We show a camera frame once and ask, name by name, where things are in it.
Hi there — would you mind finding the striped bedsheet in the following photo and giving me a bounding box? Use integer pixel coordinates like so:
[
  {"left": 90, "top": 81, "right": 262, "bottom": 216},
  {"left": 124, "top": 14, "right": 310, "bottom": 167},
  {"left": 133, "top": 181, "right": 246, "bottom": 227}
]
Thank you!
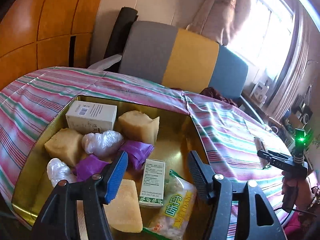
[{"left": 1, "top": 67, "right": 288, "bottom": 208}]

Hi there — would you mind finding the yellow sponge block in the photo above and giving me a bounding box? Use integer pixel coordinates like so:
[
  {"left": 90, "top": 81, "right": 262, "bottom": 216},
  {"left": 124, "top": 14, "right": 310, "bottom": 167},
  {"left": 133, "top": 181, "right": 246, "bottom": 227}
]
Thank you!
[
  {"left": 104, "top": 179, "right": 143, "bottom": 233},
  {"left": 44, "top": 128, "right": 84, "bottom": 167},
  {"left": 118, "top": 111, "right": 160, "bottom": 145}
]

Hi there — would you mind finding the purple snack packet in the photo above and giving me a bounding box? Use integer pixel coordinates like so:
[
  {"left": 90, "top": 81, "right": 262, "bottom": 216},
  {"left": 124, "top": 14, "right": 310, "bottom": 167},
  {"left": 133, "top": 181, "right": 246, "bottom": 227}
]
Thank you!
[
  {"left": 119, "top": 140, "right": 155, "bottom": 171},
  {"left": 73, "top": 154, "right": 109, "bottom": 182}
]

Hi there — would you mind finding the wooden side table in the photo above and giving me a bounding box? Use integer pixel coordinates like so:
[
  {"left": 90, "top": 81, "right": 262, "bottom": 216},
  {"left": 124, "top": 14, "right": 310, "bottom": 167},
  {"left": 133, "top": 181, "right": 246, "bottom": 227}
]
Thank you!
[{"left": 241, "top": 92, "right": 294, "bottom": 144}]

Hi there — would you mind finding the white box on table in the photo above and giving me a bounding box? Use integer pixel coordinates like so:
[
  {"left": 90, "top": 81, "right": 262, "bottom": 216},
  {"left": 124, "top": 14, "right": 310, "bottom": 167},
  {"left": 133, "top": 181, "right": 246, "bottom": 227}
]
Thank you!
[{"left": 249, "top": 81, "right": 269, "bottom": 105}]

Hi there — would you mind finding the white carton box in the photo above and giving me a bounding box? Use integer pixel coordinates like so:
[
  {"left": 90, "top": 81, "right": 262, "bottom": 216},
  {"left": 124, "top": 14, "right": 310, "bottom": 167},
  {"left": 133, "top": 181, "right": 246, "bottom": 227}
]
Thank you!
[{"left": 66, "top": 100, "right": 117, "bottom": 135}]

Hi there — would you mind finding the tricolour armchair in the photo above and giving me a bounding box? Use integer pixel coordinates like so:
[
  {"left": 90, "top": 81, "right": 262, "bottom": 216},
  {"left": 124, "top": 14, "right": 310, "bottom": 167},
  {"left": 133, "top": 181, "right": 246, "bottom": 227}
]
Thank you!
[{"left": 87, "top": 21, "right": 266, "bottom": 126}]

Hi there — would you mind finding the dark red cloth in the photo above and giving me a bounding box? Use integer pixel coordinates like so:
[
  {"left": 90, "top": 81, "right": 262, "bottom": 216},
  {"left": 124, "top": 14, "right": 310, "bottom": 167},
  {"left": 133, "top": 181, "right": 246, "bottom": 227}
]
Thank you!
[{"left": 200, "top": 87, "right": 237, "bottom": 107}]

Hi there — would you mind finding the yellow green snack packet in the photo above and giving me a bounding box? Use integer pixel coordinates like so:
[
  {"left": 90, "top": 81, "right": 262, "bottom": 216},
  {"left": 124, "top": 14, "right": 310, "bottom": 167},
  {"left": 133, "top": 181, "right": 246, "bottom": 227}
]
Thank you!
[{"left": 143, "top": 170, "right": 197, "bottom": 239}]

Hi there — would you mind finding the small green white box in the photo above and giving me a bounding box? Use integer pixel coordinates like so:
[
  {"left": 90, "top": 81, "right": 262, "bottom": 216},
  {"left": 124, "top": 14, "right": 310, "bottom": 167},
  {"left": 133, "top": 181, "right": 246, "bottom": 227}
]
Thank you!
[{"left": 138, "top": 159, "right": 165, "bottom": 207}]

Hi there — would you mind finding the person's right hand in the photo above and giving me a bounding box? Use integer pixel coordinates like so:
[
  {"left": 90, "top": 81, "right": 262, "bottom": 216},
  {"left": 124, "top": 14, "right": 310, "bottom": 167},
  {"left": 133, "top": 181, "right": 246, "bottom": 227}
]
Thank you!
[{"left": 281, "top": 171, "right": 315, "bottom": 211}]

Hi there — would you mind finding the white plastic-wrapped bundle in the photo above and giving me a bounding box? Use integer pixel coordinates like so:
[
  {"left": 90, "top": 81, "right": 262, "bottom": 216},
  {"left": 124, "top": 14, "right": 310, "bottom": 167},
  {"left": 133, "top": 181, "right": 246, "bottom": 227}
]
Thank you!
[
  {"left": 81, "top": 130, "right": 124, "bottom": 159},
  {"left": 47, "top": 158, "right": 77, "bottom": 187}
]

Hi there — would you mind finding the gold tin box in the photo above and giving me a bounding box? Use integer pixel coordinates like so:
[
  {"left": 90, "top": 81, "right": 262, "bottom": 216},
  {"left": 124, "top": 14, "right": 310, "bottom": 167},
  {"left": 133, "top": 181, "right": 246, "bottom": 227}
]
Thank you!
[{"left": 11, "top": 95, "right": 213, "bottom": 240}]

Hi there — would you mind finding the pink curtain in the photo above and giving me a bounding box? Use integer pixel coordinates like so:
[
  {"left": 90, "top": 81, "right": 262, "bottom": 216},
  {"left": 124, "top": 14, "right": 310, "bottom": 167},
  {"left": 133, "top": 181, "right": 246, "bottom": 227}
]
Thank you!
[{"left": 187, "top": 0, "right": 251, "bottom": 46}]

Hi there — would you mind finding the wooden wardrobe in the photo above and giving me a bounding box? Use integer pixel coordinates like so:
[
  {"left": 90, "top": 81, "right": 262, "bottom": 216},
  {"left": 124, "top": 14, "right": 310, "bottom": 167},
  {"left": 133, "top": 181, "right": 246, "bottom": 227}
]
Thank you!
[{"left": 1, "top": 0, "right": 100, "bottom": 88}]

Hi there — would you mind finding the black rolled mat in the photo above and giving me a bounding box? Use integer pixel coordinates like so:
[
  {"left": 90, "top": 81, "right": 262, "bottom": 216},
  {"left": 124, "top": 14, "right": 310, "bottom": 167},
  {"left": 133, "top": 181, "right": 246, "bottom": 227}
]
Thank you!
[{"left": 104, "top": 7, "right": 138, "bottom": 59}]

